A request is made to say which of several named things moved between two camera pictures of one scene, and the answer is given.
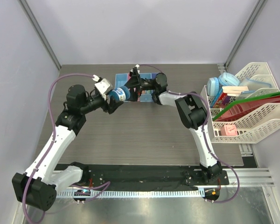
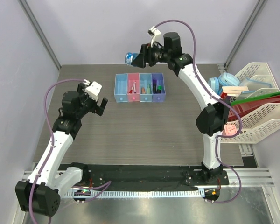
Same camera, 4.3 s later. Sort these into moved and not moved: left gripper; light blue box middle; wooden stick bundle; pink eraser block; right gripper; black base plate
Moved: left gripper; right gripper
Not moved: wooden stick bundle; pink eraser block; light blue box middle; black base plate
